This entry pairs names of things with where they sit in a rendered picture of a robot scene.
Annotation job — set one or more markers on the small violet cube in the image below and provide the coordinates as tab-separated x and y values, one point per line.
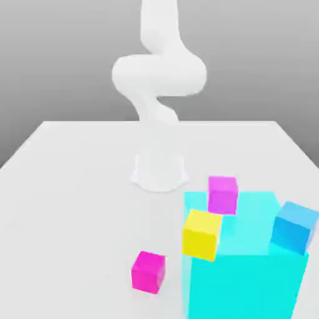
222	197

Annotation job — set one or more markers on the small yellow cube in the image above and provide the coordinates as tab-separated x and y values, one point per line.
199	236

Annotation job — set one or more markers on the large cyan box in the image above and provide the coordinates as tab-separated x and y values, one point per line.
244	281

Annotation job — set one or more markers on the small blue cube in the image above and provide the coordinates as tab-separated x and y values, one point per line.
291	230

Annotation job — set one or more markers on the small magenta cube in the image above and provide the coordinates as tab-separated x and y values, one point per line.
147	273

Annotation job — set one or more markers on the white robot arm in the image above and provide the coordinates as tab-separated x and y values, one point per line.
159	74

